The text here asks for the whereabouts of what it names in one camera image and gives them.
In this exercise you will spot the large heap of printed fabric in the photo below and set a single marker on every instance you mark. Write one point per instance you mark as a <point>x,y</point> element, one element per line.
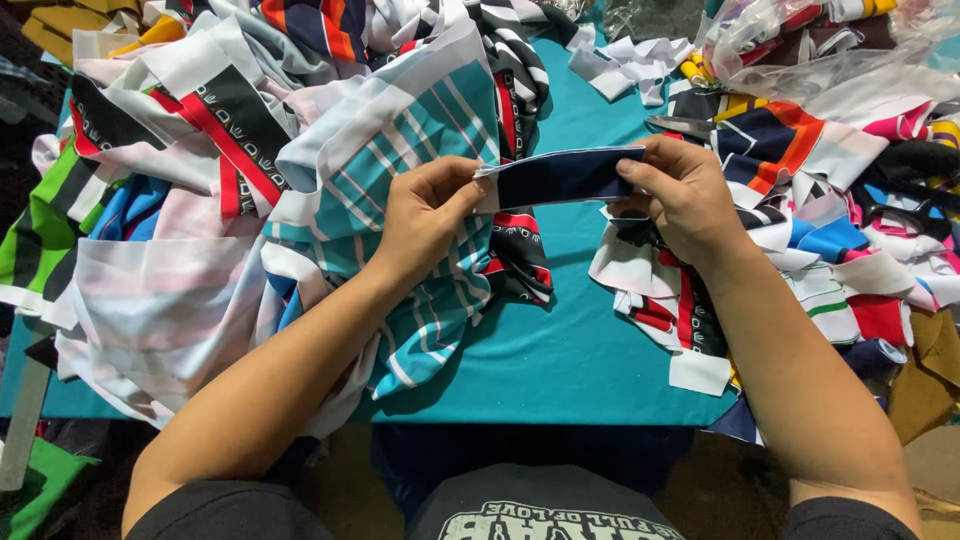
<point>225,187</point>

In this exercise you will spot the navy blue fabric strip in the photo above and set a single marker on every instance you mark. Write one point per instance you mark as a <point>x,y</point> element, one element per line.
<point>562,178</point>

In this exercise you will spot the silver scissors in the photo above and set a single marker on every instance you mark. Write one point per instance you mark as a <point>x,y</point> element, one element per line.
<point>682,126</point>

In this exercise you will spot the white fabric scraps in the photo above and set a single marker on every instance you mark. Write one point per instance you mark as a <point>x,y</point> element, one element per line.
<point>626,64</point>

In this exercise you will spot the person's right hand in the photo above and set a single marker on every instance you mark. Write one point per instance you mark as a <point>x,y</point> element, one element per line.
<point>690,202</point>

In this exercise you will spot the clear plastic bag of scraps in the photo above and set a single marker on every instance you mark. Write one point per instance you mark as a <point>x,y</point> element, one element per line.
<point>817,52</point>

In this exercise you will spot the brown fabric piece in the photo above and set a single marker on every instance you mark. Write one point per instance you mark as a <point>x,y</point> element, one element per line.
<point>926,375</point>

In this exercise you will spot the heap of small fabric offcuts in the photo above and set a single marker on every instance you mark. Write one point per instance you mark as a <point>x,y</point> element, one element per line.
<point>817,247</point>

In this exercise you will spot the black printed t-shirt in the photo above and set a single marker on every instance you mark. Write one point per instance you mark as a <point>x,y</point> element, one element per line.
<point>540,499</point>

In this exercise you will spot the teal table cloth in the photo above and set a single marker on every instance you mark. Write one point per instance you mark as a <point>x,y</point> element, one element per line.
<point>570,337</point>

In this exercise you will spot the person's left hand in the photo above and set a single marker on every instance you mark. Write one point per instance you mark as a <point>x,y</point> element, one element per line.
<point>420,217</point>

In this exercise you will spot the white flat bar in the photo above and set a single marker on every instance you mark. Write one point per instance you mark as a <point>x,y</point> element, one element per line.
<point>22,427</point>

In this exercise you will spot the green fabric piece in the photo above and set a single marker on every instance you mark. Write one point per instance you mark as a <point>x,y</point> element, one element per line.
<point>37,491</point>

